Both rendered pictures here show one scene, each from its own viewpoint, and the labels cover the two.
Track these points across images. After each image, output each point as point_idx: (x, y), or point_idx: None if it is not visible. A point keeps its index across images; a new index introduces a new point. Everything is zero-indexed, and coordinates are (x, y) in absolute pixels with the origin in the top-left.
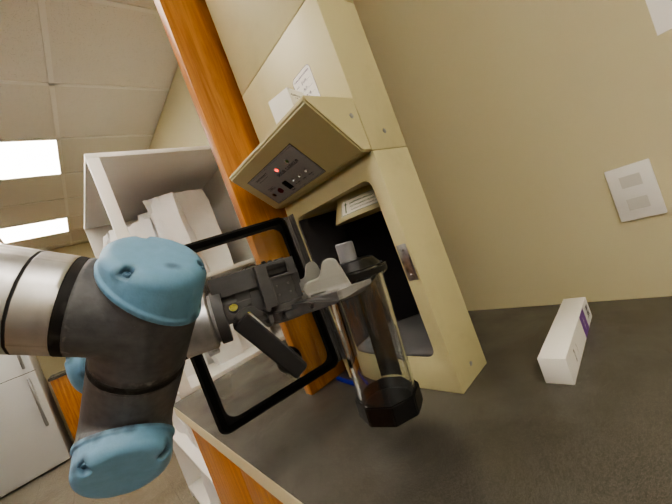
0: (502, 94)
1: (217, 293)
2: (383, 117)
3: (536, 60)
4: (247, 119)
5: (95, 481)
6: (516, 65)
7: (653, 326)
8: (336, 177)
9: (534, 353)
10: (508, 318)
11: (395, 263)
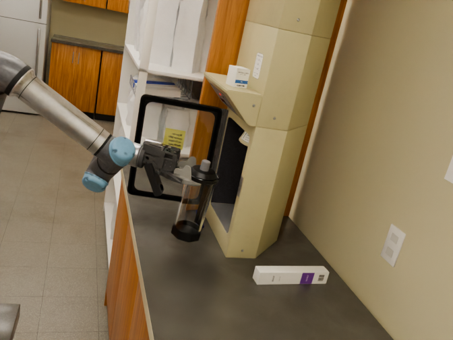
0: (394, 133)
1: (144, 150)
2: (280, 110)
3: (413, 132)
4: None
5: (87, 183)
6: (407, 124)
7: (323, 301)
8: None
9: None
10: (306, 256)
11: None
